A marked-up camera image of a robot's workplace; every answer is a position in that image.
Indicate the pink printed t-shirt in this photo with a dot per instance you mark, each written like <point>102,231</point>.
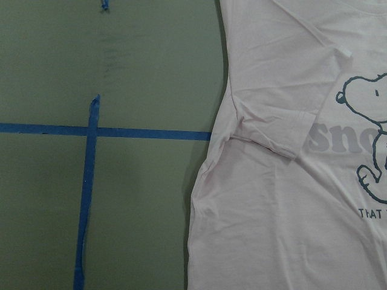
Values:
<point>292,194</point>

